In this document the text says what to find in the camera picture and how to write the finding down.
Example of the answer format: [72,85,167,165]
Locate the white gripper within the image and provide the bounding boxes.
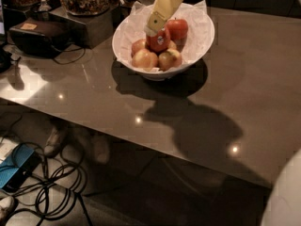
[144,0,182,37]

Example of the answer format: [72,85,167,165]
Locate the red apple with sticker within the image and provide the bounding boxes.
[146,28,170,53]

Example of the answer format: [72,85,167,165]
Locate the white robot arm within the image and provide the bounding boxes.
[144,0,301,226]

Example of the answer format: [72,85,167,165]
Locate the red apple at back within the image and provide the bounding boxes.
[166,19,188,40]

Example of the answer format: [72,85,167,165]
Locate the white bowl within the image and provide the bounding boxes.
[111,1,216,82]

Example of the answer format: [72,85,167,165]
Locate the small yellow apple middle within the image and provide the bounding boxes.
[168,40,177,50]

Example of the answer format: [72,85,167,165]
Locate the pink apple left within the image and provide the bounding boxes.
[131,39,147,57]

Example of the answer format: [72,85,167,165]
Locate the yellow-red apple front right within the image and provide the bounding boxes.
[158,49,182,71]

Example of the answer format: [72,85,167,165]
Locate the yellow-red apple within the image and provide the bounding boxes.
[132,49,158,71]
[158,49,182,71]

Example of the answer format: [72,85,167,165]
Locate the yellow-red apple front left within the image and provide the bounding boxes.
[132,49,158,71]

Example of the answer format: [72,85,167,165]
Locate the white paper liner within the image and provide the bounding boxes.
[116,0,211,73]

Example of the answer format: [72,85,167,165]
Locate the dark square jar stand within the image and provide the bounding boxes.
[50,7,114,48]

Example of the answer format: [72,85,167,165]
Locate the metal scoop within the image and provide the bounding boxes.
[38,0,52,12]

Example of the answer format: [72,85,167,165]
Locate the black device with label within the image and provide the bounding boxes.
[8,18,71,59]

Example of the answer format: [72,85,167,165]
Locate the white shoe under table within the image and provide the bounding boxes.
[44,127,68,158]

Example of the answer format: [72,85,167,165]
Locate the blue box on floor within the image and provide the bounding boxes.
[0,144,35,192]

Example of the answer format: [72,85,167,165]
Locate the white shoe bottom left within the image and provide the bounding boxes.
[0,196,14,223]

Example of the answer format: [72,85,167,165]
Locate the black cable on table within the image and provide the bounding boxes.
[50,45,87,66]

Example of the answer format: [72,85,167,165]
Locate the black floor cables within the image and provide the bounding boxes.
[0,111,95,226]

